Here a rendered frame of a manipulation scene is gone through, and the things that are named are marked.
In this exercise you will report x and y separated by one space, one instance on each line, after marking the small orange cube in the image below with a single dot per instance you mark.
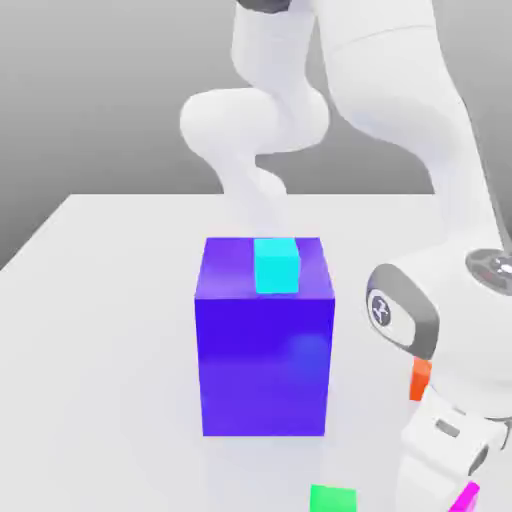
418 380

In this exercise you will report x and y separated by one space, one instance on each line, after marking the small magenta cube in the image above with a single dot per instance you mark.
466 500

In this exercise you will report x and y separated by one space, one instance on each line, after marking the small green cube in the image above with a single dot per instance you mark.
332 500

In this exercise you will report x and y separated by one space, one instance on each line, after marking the small cyan cube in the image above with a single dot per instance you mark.
276 266

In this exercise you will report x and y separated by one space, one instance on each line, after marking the large blue box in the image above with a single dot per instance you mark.
262 368

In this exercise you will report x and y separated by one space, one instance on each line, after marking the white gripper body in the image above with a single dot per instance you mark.
428 484

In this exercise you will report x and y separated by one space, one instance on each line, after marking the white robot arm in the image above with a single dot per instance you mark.
384 100

